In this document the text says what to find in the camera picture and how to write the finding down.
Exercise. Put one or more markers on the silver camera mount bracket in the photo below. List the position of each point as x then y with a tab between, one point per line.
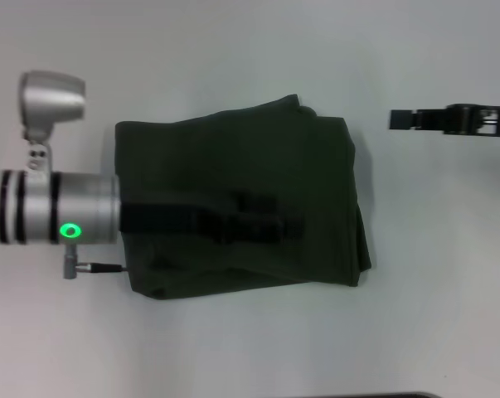
38	157

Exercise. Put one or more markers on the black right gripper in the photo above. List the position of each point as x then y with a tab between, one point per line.
482	120

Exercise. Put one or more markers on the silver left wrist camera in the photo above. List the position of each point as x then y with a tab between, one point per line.
52	103

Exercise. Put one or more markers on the dark green FREE! t-shirt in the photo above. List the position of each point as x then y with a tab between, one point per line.
233	157

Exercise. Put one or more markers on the silver metal connector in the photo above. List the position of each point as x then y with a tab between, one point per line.
70	261

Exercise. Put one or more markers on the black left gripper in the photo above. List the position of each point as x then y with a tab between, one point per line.
162	219

